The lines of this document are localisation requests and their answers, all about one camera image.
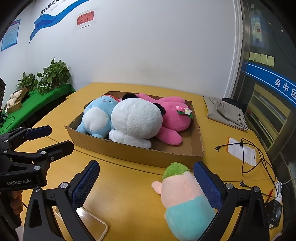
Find white orange pouch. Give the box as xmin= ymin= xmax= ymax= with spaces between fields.
xmin=227 ymin=138 xmax=257 ymax=167

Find hand in orange glove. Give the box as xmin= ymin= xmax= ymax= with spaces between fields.
xmin=10 ymin=191 xmax=23 ymax=216

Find green table cloth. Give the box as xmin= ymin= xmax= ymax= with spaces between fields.
xmin=1 ymin=84 xmax=75 ymax=134

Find cartoon sheep picture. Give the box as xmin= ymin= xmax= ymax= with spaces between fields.
xmin=251 ymin=17 xmax=264 ymax=47

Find pink plush toy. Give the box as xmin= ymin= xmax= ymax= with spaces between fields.
xmin=136 ymin=93 xmax=193 ymax=146

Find green haired pastel plush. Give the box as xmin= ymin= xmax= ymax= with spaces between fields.
xmin=152 ymin=162 xmax=216 ymax=240

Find clear phone case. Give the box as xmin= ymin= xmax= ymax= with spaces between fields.
xmin=54 ymin=207 xmax=108 ymax=241

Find grey cloth bag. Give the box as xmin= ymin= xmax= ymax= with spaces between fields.
xmin=203 ymin=96 xmax=248 ymax=131

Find large potted plant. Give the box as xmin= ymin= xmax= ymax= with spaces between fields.
xmin=37 ymin=58 xmax=71 ymax=94

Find blue framed poster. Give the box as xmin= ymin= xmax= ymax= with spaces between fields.
xmin=1 ymin=20 xmax=21 ymax=51

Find yellow sticky notes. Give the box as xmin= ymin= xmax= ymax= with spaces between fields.
xmin=249 ymin=52 xmax=275 ymax=67

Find red wall sign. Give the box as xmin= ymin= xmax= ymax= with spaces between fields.
xmin=75 ymin=9 xmax=96 ymax=30

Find white panda plush toy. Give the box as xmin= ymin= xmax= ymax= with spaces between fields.
xmin=108 ymin=93 xmax=166 ymax=149

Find black usb cable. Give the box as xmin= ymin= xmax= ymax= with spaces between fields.
xmin=215 ymin=138 xmax=282 ymax=198

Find small cardboard box with toy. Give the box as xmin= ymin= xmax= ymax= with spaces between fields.
xmin=4 ymin=87 xmax=29 ymax=114

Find small potted plant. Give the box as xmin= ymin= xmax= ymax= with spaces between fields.
xmin=16 ymin=72 xmax=38 ymax=91

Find blue plush toy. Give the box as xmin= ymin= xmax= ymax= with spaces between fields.
xmin=76 ymin=95 xmax=119 ymax=138

